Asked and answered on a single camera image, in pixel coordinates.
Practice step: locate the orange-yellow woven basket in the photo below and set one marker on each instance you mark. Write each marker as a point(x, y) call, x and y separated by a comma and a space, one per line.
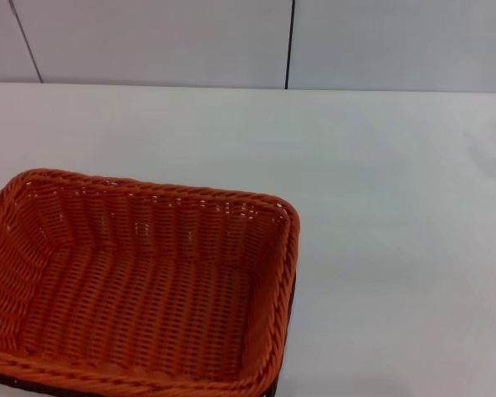
point(140, 281)

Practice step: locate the dark brown woven basket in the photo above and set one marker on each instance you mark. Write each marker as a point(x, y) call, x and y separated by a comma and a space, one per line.
point(0, 382)

